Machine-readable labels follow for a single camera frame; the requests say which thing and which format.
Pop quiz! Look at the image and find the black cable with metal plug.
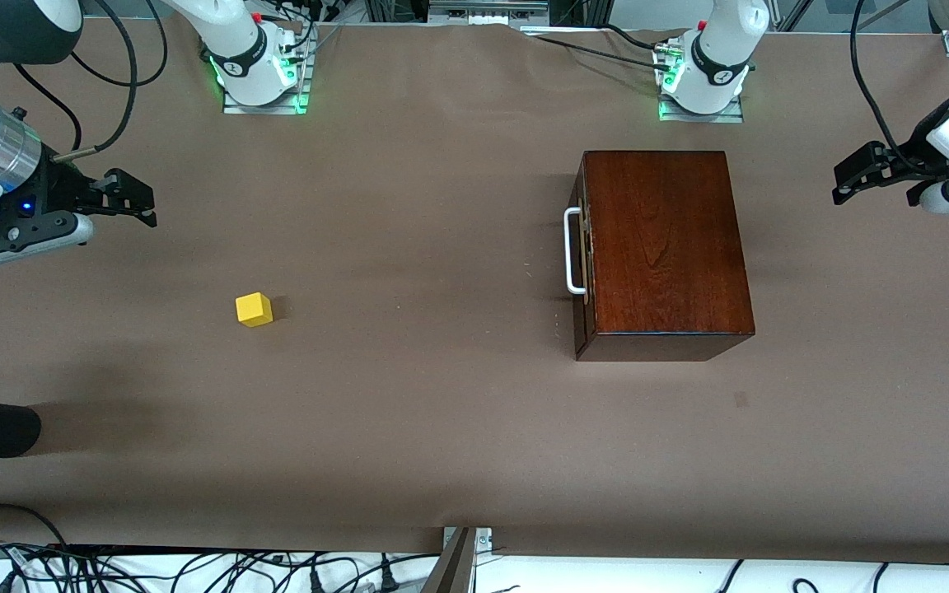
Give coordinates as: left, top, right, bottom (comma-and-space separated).
53, 0, 139, 161

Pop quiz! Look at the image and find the black looped floor cable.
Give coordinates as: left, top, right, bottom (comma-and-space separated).
0, 504, 70, 551

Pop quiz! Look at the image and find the black base cable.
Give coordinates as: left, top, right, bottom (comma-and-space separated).
602, 23, 673, 54
524, 33, 673, 73

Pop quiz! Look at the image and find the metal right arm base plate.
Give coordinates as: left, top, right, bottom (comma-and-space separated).
222, 49, 312, 116

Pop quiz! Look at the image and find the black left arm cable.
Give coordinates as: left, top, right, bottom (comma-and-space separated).
849, 0, 920, 170

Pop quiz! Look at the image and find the silver corner bracket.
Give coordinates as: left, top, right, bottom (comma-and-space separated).
442, 527, 493, 551

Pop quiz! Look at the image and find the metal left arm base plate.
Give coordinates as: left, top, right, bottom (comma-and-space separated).
657, 92, 746, 124

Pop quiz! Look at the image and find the dark grey metal post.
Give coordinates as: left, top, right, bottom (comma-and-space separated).
422, 527, 477, 593

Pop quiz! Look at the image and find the yellow wooden cube block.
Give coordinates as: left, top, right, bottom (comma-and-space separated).
235, 292, 273, 329

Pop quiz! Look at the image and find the aluminium frame rack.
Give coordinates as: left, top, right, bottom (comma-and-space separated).
363, 0, 615, 30

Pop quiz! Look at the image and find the dark brown wooden box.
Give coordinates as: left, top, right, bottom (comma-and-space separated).
572, 150, 756, 362

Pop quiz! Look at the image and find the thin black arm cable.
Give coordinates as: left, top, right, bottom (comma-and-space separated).
13, 0, 169, 153

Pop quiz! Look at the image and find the wooden drawer with white handle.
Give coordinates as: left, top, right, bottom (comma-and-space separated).
564, 177, 599, 330

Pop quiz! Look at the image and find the tangled black cable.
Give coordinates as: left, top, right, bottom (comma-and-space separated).
0, 539, 442, 593

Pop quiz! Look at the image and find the brown table cover sheet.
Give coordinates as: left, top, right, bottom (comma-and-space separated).
0, 16, 949, 565

